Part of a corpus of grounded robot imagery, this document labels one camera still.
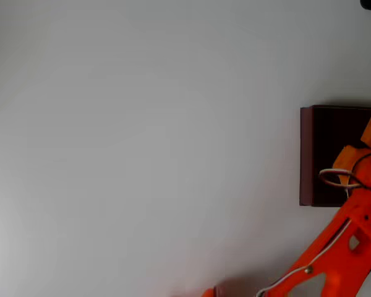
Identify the dark red box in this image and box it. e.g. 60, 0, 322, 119
299, 105, 371, 208

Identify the thin black cable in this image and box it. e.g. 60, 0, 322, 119
349, 150, 371, 190

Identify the white purple wire loop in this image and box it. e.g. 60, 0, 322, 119
318, 168, 363, 199

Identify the white servo wire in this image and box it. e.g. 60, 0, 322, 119
255, 217, 352, 297

